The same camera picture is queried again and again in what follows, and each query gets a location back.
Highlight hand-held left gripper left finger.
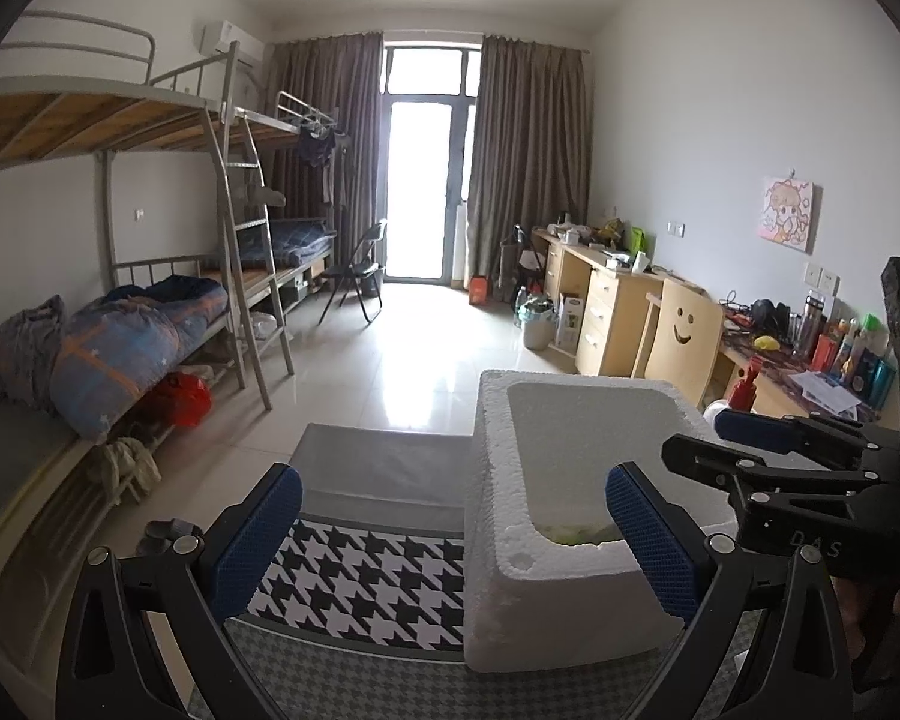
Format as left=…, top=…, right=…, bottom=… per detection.
left=55, top=463, right=305, bottom=720

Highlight white air conditioner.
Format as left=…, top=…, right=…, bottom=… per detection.
left=199, top=19, right=263, bottom=65

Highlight houndstooth tablecloth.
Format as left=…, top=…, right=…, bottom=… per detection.
left=187, top=424, right=766, bottom=720

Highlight white foam box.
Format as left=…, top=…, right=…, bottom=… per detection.
left=463, top=369, right=736, bottom=674

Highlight black folding chair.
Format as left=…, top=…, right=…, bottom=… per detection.
left=316, top=219, right=389, bottom=326

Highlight white carton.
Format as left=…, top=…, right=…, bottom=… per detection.
left=555, top=292, right=587, bottom=355

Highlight small grey metal bunk bed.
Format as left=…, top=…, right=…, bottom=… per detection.
left=225, top=90, right=346, bottom=316

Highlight white bottle with red cap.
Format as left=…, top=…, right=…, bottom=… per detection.
left=705, top=358, right=763, bottom=428

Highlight glass balcony door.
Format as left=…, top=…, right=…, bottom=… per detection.
left=381, top=45, right=485, bottom=284

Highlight wooden desk with drawers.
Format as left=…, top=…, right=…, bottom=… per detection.
left=532, top=229, right=710, bottom=376

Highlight dark hanging clothes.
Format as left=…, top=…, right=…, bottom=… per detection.
left=294, top=116, right=352, bottom=207

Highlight blue plaid quilt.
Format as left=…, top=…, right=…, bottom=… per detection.
left=51, top=276, right=230, bottom=442

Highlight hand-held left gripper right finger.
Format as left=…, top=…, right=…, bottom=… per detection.
left=606, top=463, right=856, bottom=720

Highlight blue plaid bedding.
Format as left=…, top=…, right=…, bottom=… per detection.
left=236, top=216, right=338, bottom=269

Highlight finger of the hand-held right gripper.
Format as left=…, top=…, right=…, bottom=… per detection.
left=715, top=409, right=900, bottom=473
left=660, top=433, right=882, bottom=511

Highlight large grey metal bunk bed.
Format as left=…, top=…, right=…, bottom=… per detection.
left=0, top=11, right=297, bottom=691

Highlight white trash bin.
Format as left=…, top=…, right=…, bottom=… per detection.
left=521, top=298, right=557, bottom=351

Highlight brown curtain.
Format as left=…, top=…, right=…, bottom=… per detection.
left=266, top=31, right=385, bottom=282
left=461, top=34, right=593, bottom=290

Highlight pale crumpled rags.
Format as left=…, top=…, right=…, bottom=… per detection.
left=82, top=435, right=162, bottom=503

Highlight black bag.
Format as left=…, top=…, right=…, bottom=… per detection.
left=750, top=300, right=792, bottom=335

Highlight row of toiletry bottles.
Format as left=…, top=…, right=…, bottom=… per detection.
left=791, top=292, right=900, bottom=410

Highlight grey cloth bundle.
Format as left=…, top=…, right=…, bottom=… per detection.
left=0, top=295, right=67, bottom=413

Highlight white papers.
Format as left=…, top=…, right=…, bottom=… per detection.
left=787, top=371, right=882, bottom=421

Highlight pink cartoon wall picture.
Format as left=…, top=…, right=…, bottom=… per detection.
left=755, top=176, right=817, bottom=254

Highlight wooden smiley chair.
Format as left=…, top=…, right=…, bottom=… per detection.
left=630, top=277, right=727, bottom=410

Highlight red plastic bag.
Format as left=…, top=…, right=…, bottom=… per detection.
left=139, top=373, right=212, bottom=428

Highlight wooden desk with dark cover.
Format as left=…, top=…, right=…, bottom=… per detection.
left=709, top=311, right=900, bottom=436

